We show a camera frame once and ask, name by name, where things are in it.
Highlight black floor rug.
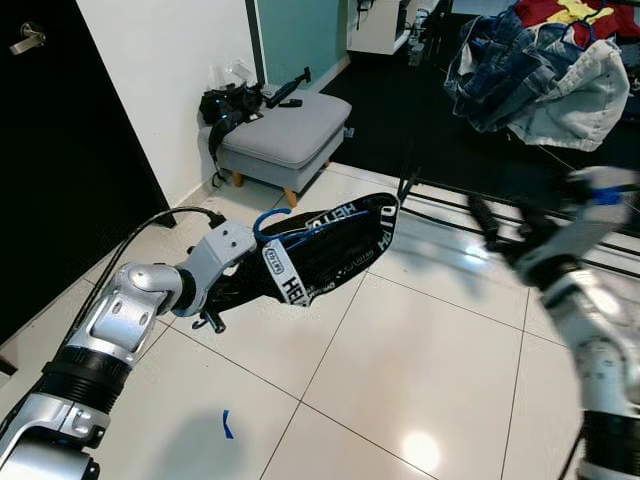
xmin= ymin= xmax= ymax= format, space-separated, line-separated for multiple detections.
xmin=322 ymin=15 xmax=640 ymax=241

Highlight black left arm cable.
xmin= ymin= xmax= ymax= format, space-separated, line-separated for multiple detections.
xmin=95 ymin=205 xmax=229 ymax=306

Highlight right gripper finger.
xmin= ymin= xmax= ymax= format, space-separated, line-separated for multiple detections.
xmin=468 ymin=195 xmax=506 ymax=251

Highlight blue plastic hanger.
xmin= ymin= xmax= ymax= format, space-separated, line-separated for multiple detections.
xmin=252 ymin=206 xmax=396 ymax=251

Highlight black printed garment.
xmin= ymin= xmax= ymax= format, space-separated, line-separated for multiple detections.
xmin=235 ymin=190 xmax=401 ymax=309

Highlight blue denim jeans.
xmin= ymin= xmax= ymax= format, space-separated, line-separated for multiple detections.
xmin=445 ymin=15 xmax=571 ymax=131

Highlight black metal clothes rack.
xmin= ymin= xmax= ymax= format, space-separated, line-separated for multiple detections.
xmin=396 ymin=0 xmax=640 ymax=273

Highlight red yellow-print shirt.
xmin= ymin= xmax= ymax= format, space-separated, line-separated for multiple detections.
xmin=515 ymin=0 xmax=640 ymax=41

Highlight clear plastic bag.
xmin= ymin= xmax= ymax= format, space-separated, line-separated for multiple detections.
xmin=205 ymin=60 xmax=257 ymax=94

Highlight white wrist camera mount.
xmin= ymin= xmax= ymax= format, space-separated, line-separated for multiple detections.
xmin=560 ymin=165 xmax=640 ymax=246
xmin=175 ymin=220 xmax=259 ymax=316

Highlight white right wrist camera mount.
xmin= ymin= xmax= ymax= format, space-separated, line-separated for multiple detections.
xmin=560 ymin=165 xmax=640 ymax=246

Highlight white drawer cabinet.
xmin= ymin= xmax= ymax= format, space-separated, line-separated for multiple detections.
xmin=348 ymin=0 xmax=416 ymax=56

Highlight brass door handle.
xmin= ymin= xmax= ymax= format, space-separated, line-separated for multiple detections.
xmin=8 ymin=24 xmax=47 ymax=56

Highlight grey upholstered ottoman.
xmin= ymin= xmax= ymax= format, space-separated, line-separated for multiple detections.
xmin=218 ymin=90 xmax=353 ymax=208

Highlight black handheld stick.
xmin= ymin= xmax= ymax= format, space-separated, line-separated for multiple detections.
xmin=262 ymin=67 xmax=313 ymax=109

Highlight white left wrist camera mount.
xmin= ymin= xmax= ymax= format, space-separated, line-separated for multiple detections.
xmin=175 ymin=220 xmax=259 ymax=316

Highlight pale grey denim garment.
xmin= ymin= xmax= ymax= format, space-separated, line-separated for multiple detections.
xmin=510 ymin=40 xmax=631 ymax=153

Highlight black bag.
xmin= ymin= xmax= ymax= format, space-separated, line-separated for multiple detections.
xmin=198 ymin=82 xmax=269 ymax=189

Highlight black door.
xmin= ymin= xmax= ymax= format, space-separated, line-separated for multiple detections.
xmin=0 ymin=0 xmax=171 ymax=346

